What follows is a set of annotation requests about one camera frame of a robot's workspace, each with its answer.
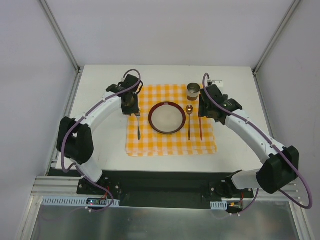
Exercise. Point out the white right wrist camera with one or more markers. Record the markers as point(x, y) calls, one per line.
point(218, 83)

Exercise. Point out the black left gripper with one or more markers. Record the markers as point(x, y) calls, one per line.
point(131, 110)

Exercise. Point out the right white cable duct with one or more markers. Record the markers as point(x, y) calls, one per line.
point(219, 205)

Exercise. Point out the metal cup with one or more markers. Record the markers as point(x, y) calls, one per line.
point(193, 91)

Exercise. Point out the aluminium right side rail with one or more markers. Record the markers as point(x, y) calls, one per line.
point(264, 107)

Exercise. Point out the orange chopsticks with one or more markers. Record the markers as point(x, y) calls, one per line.
point(200, 128)

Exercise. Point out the copper spoon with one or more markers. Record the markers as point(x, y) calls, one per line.
point(189, 111)

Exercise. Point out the aluminium frame post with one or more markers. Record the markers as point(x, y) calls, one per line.
point(277, 34)
point(59, 34)

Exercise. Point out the yellow white checkered cloth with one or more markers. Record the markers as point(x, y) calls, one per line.
point(153, 143)

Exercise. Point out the left white cable duct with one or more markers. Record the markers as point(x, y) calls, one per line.
point(92, 202)

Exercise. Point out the red rimmed cream plate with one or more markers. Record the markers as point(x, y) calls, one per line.
point(167, 118)

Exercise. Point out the aluminium frame post left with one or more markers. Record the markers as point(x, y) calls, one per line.
point(59, 34)

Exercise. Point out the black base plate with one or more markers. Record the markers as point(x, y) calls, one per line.
point(151, 189)

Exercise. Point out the aluminium frame post right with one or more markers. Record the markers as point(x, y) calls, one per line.
point(277, 34)

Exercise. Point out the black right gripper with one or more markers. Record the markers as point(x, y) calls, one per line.
point(204, 111)

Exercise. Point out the white cable duct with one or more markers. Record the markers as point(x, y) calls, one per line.
point(92, 202)
point(219, 205)

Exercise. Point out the silver fork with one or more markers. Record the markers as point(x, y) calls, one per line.
point(138, 125)

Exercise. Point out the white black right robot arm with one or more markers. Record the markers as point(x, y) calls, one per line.
point(277, 160)

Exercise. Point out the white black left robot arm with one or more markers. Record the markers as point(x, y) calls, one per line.
point(75, 135)

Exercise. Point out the aluminium front rail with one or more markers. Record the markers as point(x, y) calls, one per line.
point(67, 187)

